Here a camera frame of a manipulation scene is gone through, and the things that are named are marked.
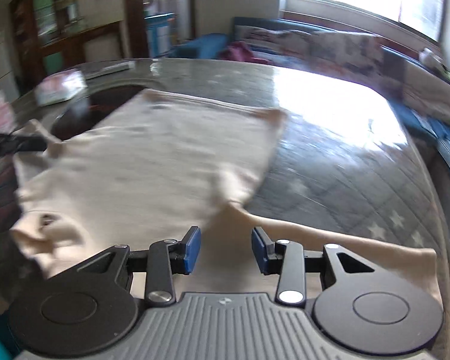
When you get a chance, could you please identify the cream beige shirt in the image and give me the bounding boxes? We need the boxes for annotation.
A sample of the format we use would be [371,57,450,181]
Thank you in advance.
[11,89,441,298]

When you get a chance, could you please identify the white refrigerator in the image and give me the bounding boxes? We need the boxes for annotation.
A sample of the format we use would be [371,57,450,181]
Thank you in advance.
[0,32,19,102]

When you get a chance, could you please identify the black round induction cooktop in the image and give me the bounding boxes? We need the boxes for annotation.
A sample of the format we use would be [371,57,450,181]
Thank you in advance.
[51,85,145,141]

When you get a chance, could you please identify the pink white tissue pack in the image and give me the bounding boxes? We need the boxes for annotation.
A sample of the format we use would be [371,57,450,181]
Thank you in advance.
[34,69,87,107]

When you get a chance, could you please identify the grey quilted star tablecloth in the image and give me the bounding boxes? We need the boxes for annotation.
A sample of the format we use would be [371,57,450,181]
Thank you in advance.
[0,58,447,346]

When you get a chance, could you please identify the grey remote control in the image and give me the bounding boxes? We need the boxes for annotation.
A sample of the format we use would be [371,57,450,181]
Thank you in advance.
[84,61,136,80]

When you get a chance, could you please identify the dark wooden cabinet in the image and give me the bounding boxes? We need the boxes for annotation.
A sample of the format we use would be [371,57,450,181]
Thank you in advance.
[9,0,125,86]

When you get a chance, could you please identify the blue small cabinet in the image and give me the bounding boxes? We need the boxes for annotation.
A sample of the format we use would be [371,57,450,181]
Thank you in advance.
[145,12,175,58]

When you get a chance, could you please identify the left butterfly print cushion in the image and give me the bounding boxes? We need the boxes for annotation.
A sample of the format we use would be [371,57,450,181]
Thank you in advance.
[235,25,311,60]

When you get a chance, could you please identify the butterfly print cushion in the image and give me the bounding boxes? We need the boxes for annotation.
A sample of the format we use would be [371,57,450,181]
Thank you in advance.
[310,31,384,79]
[235,25,311,60]

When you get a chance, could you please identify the magenta cloth on sofa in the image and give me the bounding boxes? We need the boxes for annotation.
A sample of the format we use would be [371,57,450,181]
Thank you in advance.
[218,41,268,64]

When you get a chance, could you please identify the blue corner sofa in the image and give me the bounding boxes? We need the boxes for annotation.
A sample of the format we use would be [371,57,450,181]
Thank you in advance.
[168,17,450,174]

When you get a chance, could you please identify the right butterfly print cushion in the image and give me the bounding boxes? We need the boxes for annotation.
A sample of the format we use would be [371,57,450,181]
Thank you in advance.
[310,31,384,79]

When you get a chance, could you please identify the grey plain cushion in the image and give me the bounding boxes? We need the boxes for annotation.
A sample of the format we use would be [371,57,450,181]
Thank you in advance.
[402,61,450,122]

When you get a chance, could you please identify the dark wooden door frame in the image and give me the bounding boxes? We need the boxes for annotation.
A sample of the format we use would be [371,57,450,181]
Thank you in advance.
[123,0,149,58]

